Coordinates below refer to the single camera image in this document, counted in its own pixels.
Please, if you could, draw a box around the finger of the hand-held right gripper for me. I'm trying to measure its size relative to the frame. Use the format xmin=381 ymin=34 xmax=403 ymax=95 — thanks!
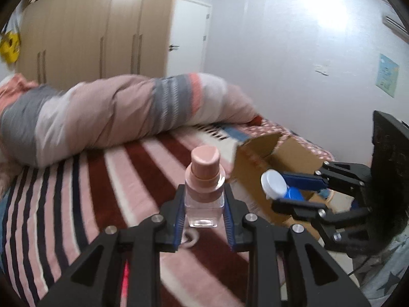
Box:
xmin=271 ymin=198 xmax=373 ymax=254
xmin=280 ymin=161 xmax=373 ymax=207

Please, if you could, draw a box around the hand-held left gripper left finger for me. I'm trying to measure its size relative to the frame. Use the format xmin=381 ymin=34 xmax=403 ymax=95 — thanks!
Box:
xmin=38 ymin=191 xmax=187 ymax=307

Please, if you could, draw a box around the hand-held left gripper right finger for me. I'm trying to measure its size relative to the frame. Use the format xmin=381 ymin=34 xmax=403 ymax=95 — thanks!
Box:
xmin=223 ymin=184 xmax=371 ymax=307

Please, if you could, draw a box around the blue bottle with white cap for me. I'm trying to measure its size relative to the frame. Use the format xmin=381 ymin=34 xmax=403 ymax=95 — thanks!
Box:
xmin=260 ymin=169 xmax=305 ymax=200

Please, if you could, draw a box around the cardboard box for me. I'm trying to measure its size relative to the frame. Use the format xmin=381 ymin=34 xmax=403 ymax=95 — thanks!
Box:
xmin=231 ymin=131 xmax=336 ymax=240

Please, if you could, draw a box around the clear bottle with pink cap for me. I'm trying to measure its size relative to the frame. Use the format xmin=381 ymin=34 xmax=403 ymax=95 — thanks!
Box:
xmin=184 ymin=145 xmax=226 ymax=228

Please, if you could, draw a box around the striped bed blanket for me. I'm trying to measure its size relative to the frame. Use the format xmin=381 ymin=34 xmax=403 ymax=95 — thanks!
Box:
xmin=0 ymin=125 xmax=288 ymax=307

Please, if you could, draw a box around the grey star-print clothing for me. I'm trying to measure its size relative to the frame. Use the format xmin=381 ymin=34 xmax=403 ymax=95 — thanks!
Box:
xmin=351 ymin=233 xmax=409 ymax=307

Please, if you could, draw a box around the rolled striped duvet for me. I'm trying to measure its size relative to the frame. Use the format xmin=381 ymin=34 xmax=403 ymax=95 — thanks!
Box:
xmin=0 ymin=72 xmax=261 ymax=168

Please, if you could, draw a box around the air conditioner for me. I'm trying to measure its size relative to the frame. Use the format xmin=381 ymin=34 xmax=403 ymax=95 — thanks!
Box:
xmin=382 ymin=13 xmax=409 ymax=39

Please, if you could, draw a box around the white door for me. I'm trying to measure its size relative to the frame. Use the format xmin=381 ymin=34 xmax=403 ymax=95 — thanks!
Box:
xmin=167 ymin=0 xmax=213 ymax=77

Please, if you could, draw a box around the wooden wardrobe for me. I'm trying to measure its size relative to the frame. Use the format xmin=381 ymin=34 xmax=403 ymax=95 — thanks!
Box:
xmin=16 ymin=0 xmax=179 ymax=87

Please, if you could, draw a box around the yellow plush toy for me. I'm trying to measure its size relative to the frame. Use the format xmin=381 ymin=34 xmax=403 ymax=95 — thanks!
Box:
xmin=0 ymin=32 xmax=21 ymax=65

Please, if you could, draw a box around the small beige ring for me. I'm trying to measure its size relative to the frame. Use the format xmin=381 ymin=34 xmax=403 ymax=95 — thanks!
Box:
xmin=181 ymin=228 xmax=199 ymax=249

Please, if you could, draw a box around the wall poster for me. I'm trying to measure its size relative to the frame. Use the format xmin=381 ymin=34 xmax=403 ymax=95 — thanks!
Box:
xmin=376 ymin=53 xmax=400 ymax=98

